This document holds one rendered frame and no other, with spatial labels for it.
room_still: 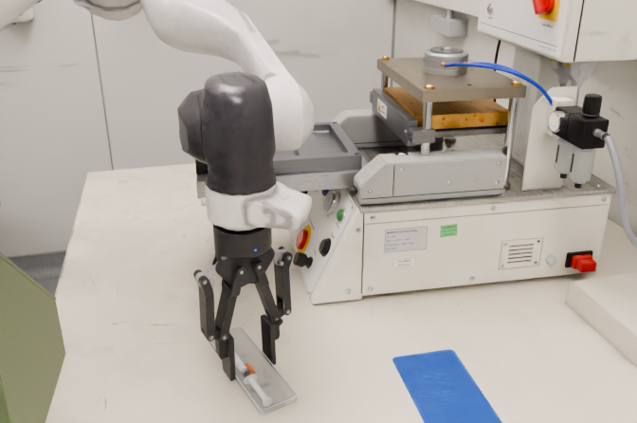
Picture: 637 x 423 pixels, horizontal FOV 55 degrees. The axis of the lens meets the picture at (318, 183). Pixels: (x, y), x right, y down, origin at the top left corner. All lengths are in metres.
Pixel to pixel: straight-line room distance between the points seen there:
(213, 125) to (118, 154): 1.92
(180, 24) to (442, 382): 0.64
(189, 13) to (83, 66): 1.63
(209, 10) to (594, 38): 0.60
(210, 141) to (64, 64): 1.85
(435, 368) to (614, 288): 0.35
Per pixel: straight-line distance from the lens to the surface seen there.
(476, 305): 1.10
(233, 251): 0.78
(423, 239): 1.05
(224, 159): 0.72
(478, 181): 1.05
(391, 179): 1.00
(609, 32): 1.09
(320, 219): 1.14
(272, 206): 0.74
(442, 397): 0.91
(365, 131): 1.26
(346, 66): 2.64
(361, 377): 0.93
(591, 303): 1.10
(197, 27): 0.94
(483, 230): 1.09
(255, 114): 0.71
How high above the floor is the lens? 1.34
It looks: 22 degrees down
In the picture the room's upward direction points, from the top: straight up
